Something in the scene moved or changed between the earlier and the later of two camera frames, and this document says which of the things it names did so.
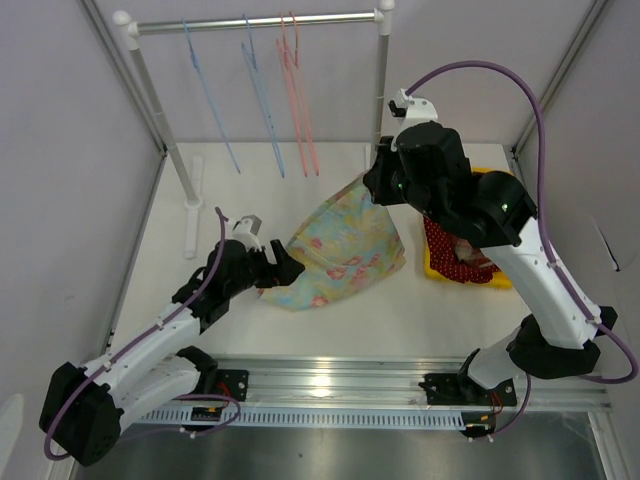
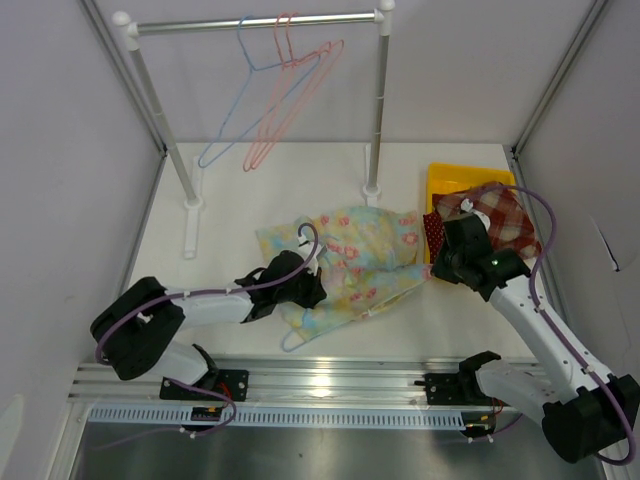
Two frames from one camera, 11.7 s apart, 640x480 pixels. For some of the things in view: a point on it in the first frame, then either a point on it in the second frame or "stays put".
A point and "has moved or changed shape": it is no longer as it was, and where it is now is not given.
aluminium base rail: x=379 y=383 stays put
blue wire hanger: x=209 y=93 to x=300 y=344
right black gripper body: x=417 y=197 to x=447 y=264
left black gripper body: x=256 y=268 to x=302 y=291
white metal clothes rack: x=192 y=190 stays put
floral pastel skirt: x=348 y=246 has moved or changed shape
